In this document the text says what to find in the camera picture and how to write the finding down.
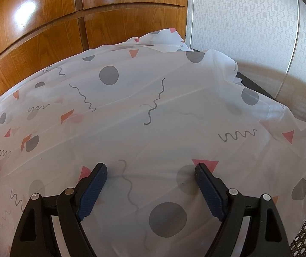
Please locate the white patterned tablecloth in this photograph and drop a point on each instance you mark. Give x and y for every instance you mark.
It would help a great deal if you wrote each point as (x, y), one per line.
(169, 99)

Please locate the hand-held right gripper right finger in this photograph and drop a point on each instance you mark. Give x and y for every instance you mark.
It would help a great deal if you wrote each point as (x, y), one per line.
(209, 192)

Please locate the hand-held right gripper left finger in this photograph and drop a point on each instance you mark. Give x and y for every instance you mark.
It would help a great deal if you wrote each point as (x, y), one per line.
(92, 192)

